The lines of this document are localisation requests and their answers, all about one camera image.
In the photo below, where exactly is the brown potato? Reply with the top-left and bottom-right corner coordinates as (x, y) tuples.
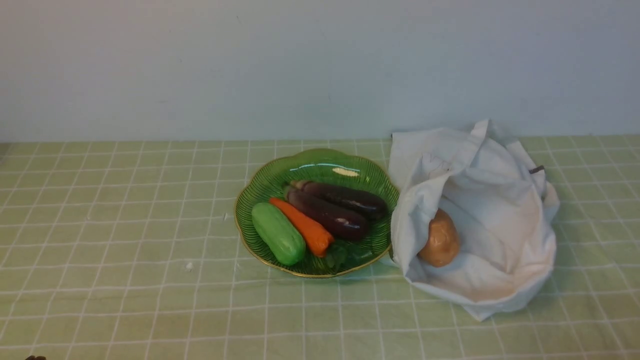
(418, 208), (461, 268)

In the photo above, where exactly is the white cloth bag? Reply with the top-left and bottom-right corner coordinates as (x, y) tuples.
(388, 120), (560, 321)

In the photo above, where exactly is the front purple eggplant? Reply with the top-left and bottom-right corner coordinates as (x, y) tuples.
(282, 186), (370, 242)

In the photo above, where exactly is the purple eggplant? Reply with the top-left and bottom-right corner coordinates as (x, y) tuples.
(282, 186), (370, 242)
(289, 180), (389, 221)

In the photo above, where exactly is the green glass plate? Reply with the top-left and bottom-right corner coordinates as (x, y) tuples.
(234, 148), (399, 279)

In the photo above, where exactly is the orange carrot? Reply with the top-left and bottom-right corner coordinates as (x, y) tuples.
(269, 197), (335, 258)

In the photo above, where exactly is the rear purple eggplant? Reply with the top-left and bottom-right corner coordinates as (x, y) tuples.
(289, 180), (389, 221)

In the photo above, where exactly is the green cucumber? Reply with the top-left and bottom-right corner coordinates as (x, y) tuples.
(251, 202), (306, 266)

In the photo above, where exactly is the green leafy vegetable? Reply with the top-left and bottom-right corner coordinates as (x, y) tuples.
(324, 241), (374, 273)

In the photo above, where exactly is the green checkered tablecloth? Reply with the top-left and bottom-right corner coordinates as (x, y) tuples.
(0, 134), (640, 360)

